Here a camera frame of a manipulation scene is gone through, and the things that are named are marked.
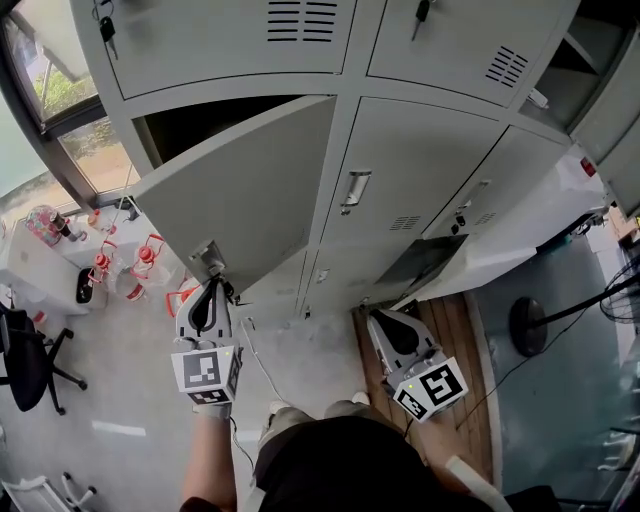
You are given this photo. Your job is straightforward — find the person's olive trousers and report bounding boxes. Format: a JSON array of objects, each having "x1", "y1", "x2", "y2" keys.
[{"x1": 257, "y1": 398, "x2": 397, "y2": 449}]

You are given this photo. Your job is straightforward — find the person's black shirt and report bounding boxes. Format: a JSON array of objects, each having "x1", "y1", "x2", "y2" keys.
[{"x1": 179, "y1": 413, "x2": 564, "y2": 512}]

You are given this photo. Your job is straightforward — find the black pedestal fan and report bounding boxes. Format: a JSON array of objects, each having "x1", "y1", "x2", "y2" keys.
[{"x1": 508, "y1": 259, "x2": 640, "y2": 359}]

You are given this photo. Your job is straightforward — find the pink floral tin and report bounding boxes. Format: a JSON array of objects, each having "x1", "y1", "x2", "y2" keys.
[{"x1": 24, "y1": 204, "x2": 64, "y2": 249}]

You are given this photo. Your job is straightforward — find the person's left hand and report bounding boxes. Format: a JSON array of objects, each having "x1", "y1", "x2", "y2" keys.
[{"x1": 193, "y1": 399, "x2": 234, "y2": 422}]

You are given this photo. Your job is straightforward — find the black office chair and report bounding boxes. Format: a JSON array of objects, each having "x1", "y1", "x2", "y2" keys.
[{"x1": 0, "y1": 302, "x2": 90, "y2": 417}]

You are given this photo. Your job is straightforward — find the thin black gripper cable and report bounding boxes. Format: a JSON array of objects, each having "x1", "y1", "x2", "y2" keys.
[{"x1": 227, "y1": 415, "x2": 257, "y2": 474}]

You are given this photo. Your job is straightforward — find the grey metal locker door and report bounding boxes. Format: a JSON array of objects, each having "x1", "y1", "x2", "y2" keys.
[
  {"x1": 131, "y1": 93, "x2": 340, "y2": 297},
  {"x1": 372, "y1": 232, "x2": 471, "y2": 305},
  {"x1": 568, "y1": 19, "x2": 640, "y2": 220}
]

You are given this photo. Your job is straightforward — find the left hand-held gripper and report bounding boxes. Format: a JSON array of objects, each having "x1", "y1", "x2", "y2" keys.
[{"x1": 171, "y1": 279, "x2": 245, "y2": 407}]

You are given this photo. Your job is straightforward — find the black window frame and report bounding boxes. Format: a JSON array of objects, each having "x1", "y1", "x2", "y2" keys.
[{"x1": 0, "y1": 0, "x2": 146, "y2": 221}]

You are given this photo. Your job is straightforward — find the clear bottle red label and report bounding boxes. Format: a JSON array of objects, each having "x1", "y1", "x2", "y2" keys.
[{"x1": 122, "y1": 277, "x2": 150, "y2": 304}]

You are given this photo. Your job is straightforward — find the wooden slat platform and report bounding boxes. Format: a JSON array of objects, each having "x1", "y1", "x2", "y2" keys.
[{"x1": 351, "y1": 291, "x2": 503, "y2": 491}]

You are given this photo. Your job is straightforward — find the dark drink bottle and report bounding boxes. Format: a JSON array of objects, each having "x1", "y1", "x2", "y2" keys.
[{"x1": 49, "y1": 212, "x2": 89, "y2": 244}]

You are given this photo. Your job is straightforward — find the person's left forearm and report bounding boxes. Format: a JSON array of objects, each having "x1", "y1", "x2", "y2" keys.
[{"x1": 180, "y1": 414, "x2": 240, "y2": 512}]

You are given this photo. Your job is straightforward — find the grey metal locker cabinet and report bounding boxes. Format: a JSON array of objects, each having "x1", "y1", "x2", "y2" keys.
[{"x1": 68, "y1": 0, "x2": 640, "y2": 324}]

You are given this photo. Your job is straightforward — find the white frame chair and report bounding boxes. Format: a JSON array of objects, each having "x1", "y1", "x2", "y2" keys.
[{"x1": 0, "y1": 471, "x2": 100, "y2": 512}]

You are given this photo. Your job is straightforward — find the person's right forearm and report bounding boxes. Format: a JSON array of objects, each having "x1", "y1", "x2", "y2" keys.
[{"x1": 419, "y1": 413, "x2": 474, "y2": 489}]

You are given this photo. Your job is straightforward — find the small black-lined waste bin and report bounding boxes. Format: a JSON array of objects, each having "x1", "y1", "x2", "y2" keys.
[{"x1": 74, "y1": 266, "x2": 110, "y2": 310}]

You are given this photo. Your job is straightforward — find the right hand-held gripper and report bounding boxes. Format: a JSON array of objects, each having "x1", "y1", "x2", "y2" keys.
[{"x1": 368, "y1": 309, "x2": 470, "y2": 425}]

